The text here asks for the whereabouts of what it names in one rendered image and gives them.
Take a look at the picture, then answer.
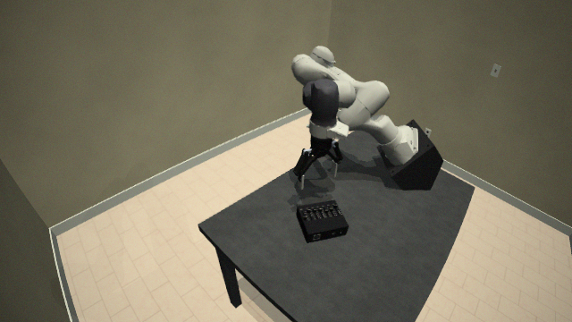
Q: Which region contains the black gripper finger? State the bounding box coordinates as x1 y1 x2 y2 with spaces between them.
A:
324 140 343 177
293 148 322 190

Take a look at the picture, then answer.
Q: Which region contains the dark grey lighting desk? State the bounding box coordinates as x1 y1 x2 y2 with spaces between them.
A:
296 200 349 243

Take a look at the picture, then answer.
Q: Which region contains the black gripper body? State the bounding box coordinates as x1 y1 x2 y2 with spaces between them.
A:
310 135 332 158

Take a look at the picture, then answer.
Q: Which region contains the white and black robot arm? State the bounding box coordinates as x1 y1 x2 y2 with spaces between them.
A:
291 46 418 165

